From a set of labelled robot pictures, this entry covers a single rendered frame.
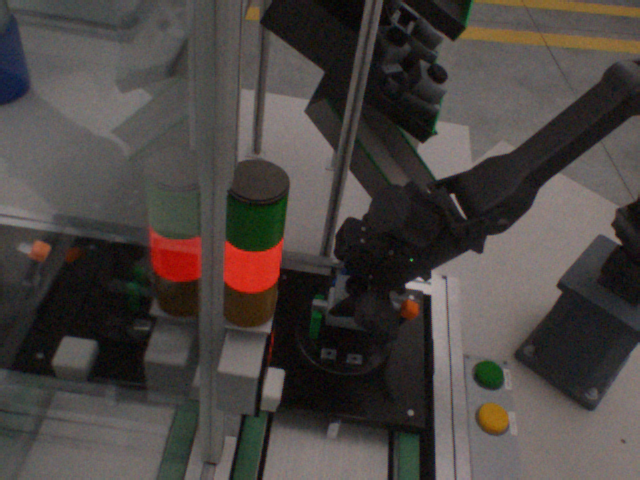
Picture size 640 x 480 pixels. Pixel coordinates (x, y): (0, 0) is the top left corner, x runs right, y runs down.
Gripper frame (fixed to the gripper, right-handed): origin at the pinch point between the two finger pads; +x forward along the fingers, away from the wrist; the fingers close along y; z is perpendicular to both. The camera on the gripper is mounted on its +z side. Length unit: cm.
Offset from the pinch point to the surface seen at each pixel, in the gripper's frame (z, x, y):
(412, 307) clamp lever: -7.7, -4.1, 0.2
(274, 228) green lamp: 25.5, -18.2, 20.7
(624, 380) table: -53, -12, -9
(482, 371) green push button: -23.5, -3.7, 1.7
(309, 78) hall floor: -51, 97, -220
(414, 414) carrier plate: -15.8, 2.4, 10.1
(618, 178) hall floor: -166, 11, -181
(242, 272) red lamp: 24.3, -13.0, 21.4
